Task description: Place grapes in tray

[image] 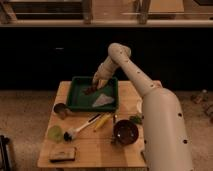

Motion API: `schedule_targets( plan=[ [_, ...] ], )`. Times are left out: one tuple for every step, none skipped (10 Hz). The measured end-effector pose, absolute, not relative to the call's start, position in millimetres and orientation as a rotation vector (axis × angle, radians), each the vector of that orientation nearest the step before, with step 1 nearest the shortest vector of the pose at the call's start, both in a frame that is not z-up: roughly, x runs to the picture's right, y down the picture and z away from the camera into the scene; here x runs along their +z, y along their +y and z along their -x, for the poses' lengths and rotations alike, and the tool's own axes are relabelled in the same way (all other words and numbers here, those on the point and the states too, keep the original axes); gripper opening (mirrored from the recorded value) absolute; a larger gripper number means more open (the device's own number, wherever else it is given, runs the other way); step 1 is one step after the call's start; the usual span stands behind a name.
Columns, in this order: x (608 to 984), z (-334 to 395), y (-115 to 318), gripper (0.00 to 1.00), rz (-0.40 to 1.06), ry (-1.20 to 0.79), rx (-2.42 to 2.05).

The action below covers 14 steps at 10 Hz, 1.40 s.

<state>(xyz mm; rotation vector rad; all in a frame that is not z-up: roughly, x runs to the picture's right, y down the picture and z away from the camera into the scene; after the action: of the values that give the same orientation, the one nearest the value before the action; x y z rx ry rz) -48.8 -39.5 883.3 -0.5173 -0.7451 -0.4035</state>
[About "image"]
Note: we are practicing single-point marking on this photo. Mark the yellow corn toy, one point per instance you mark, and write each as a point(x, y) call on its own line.
point(102, 121)

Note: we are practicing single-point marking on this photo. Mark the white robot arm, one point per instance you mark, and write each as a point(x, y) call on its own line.
point(166, 143)

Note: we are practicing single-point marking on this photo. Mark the white paper cup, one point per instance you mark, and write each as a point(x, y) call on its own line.
point(139, 107)

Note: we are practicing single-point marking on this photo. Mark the green pepper toy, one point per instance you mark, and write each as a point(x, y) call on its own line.
point(135, 119)

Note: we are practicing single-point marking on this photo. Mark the white folded cloth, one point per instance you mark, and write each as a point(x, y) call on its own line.
point(102, 100)

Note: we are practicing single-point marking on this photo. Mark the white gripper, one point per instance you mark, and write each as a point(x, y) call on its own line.
point(100, 79)

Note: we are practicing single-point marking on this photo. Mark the small metal cup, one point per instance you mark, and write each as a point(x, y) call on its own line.
point(60, 110)

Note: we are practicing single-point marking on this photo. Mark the dark red grapes bunch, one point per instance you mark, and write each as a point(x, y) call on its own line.
point(90, 90)

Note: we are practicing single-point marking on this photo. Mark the wooden table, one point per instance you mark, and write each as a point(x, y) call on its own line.
point(94, 149)

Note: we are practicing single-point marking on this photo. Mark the green plastic tray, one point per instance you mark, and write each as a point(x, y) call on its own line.
point(79, 99)

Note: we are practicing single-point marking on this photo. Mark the green lettuce toy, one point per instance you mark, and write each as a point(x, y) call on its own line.
point(55, 133)

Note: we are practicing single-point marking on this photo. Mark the dark brown bowl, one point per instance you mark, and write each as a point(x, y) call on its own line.
point(125, 132)

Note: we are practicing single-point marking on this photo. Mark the black stand at left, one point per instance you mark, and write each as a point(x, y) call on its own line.
point(5, 159)

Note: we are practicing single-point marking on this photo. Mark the brown rectangular block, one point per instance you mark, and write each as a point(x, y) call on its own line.
point(62, 154)

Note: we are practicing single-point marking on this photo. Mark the wooden shelf unit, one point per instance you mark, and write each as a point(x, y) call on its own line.
point(106, 13)

